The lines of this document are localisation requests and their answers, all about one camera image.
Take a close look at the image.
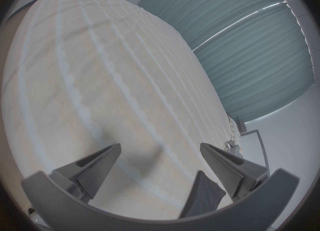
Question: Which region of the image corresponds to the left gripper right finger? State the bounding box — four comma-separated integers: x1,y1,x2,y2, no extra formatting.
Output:
200,142,270,198

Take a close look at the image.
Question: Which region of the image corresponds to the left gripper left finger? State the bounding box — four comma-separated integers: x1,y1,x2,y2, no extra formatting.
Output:
51,143,122,199

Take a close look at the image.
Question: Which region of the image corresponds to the black T-shirt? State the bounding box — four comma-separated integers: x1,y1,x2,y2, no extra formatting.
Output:
179,170,227,219

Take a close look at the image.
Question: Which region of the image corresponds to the bed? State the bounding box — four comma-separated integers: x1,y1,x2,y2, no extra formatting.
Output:
0,0,271,221

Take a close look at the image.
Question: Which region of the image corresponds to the white printed pillow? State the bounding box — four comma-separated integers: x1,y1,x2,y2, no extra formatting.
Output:
228,117,242,150

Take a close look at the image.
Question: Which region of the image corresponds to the grey bedside table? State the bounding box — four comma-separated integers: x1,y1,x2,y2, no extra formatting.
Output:
236,118,247,133

